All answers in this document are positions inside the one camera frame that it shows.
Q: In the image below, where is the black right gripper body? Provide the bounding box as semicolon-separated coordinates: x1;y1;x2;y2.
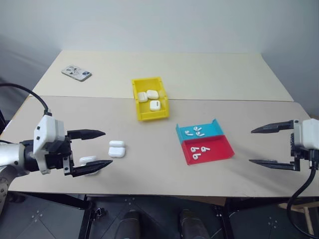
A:
290;133;319;172

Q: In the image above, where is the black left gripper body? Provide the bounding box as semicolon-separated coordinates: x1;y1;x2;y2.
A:
45;135;76;178

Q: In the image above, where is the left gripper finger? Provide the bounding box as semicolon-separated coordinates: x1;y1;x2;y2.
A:
65;128;107;141
71;160;114;178

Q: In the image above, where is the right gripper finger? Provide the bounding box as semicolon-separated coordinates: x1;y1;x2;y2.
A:
250;119;295;134
248;159;299;172

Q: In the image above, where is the yellow plastic bin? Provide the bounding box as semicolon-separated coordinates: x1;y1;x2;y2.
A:
131;76;171;122

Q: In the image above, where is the red plastic tray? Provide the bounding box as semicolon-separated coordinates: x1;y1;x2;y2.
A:
179;135;236;166

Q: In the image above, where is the white card with stickers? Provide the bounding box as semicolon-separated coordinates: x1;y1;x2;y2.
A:
61;65;92;83

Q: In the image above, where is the blue plastic tray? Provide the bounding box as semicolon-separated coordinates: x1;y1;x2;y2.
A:
175;119;225;143

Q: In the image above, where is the dark rounded shape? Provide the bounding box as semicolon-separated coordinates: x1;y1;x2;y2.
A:
178;209;200;239
121;211;141;239

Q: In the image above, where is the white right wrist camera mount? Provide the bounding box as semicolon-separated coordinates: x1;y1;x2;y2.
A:
293;119;319;153

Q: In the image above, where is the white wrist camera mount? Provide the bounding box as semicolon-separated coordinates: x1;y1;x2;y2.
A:
293;119;319;153
33;115;66;175

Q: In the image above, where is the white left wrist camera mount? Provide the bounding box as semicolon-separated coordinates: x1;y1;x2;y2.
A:
33;115;66;175

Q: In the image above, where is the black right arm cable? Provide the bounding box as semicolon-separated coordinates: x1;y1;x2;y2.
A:
286;161;319;238

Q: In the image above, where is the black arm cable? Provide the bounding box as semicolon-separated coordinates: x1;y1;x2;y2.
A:
0;83;53;117
286;161;319;238

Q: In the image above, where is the light wooden frame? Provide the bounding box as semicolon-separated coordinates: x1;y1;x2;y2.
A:
278;199;319;239

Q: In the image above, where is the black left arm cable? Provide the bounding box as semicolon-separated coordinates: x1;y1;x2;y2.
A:
0;83;53;117

